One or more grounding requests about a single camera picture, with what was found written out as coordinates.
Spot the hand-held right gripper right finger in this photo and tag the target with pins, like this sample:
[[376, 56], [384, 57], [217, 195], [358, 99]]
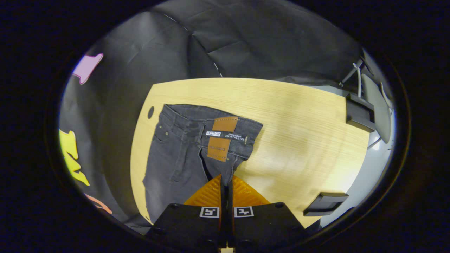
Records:
[[263, 225]]

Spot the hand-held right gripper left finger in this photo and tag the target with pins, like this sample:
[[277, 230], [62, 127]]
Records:
[[190, 225]]

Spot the dark grey jeans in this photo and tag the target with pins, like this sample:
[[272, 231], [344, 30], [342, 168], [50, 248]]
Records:
[[175, 154]]

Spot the black rectangular block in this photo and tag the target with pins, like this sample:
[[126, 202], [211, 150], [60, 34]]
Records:
[[325, 203], [358, 114]]

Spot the grey chair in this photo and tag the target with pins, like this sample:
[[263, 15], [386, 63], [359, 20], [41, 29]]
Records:
[[378, 105]]

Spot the grey metal stand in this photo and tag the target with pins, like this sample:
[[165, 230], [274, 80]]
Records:
[[351, 72]]

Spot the black backdrop cloth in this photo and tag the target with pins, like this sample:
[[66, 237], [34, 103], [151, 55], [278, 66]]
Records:
[[246, 42]]

